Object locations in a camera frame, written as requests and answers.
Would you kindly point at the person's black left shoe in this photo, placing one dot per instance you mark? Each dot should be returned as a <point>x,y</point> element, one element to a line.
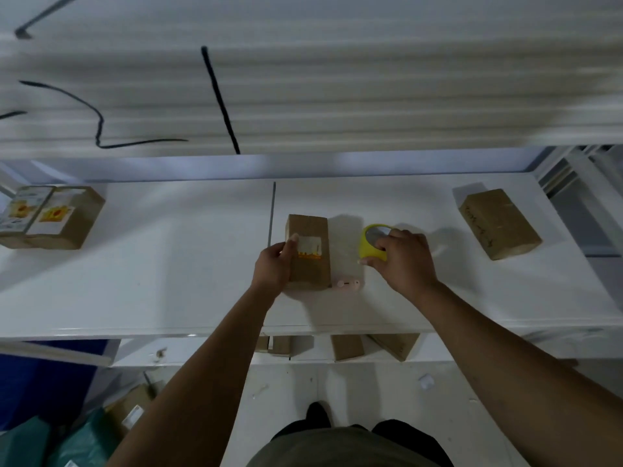
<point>319,414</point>

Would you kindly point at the person's left forearm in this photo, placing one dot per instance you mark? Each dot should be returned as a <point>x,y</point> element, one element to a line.
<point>190,393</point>

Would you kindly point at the floor cardboard parcel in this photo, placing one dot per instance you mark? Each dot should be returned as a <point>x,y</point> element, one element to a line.
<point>126,403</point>

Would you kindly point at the labelled box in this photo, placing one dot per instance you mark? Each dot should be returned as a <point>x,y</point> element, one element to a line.
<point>83,218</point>

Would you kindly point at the green plastic mailer package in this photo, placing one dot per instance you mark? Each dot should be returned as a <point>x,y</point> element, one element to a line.
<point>85,440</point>
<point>24,445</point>

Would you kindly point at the cardboard box with printed label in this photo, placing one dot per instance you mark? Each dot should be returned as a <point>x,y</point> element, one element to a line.
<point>22,209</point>

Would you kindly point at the blue plastic crate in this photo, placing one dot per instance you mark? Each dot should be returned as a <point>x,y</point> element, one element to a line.
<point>44,384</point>

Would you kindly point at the white metal shelving rack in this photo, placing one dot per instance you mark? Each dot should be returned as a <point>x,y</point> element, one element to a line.
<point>170,267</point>

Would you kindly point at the person's right hand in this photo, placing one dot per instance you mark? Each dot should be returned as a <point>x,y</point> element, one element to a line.
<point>409,267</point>

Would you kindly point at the cardboard box with white label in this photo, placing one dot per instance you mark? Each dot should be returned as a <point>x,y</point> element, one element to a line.
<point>311,272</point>

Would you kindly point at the small pink cutter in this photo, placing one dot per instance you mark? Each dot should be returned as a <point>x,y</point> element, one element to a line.
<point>346,284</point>

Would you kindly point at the white paper scrap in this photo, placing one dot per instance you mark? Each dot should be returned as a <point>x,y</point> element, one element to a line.
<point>426,382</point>

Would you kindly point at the plain brown cardboard box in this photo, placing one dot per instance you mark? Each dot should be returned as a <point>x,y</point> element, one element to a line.
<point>501,223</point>

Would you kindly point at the person's olive shirt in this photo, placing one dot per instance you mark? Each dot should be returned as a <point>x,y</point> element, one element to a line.
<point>340,452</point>

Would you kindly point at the yellow tape roll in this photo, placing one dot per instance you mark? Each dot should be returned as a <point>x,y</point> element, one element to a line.
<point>367,243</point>

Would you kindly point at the person's left hand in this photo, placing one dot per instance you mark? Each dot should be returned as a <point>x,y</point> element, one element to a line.
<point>270,274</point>

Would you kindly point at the person's right forearm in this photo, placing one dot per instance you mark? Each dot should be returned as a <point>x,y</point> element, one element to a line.
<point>525,384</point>

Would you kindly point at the person's dark trousers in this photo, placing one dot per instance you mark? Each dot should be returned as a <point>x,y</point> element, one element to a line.
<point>413,435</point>

